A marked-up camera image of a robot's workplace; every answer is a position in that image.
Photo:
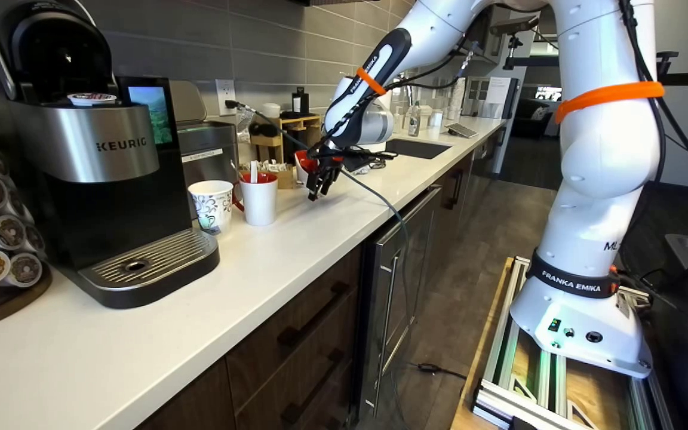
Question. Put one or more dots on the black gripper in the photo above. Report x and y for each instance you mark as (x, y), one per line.
(329, 157)

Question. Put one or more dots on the white mug red inside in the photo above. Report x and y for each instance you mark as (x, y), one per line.
(259, 205)

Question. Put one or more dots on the patterned paper cup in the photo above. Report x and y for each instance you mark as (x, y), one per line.
(213, 208)

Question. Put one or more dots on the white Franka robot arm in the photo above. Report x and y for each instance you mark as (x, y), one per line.
(597, 199)

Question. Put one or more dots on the K-cup carousel rack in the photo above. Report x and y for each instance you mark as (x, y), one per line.
(17, 304)

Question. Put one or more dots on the wooden countertop organizer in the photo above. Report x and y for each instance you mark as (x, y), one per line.
(309, 123)

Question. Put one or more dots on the white stir stick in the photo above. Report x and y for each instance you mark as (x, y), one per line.
(254, 170)

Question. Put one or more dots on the black bottle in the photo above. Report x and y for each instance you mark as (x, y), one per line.
(299, 102)

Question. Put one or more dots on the white jar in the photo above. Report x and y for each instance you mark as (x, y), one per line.
(269, 112)

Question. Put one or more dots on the dark countertop sink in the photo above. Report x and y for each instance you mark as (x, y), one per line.
(416, 150)

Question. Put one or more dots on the clear glass bottle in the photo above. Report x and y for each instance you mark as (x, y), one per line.
(413, 121)

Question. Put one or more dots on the stainless steel dishwasher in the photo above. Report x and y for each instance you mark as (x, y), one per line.
(398, 303)

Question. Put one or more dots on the wooden base cabinet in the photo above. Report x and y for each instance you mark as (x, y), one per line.
(279, 374)

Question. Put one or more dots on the black silver Keurig coffee machine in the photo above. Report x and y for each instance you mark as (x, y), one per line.
(105, 199)

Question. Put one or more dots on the white red-rimmed pod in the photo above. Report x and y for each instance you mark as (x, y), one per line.
(94, 98)

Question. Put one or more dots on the black cart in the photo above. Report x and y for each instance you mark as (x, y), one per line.
(686, 360)

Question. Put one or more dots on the white wall outlet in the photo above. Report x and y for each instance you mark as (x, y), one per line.
(224, 95)

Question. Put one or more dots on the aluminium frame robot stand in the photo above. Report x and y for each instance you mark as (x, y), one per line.
(535, 384)

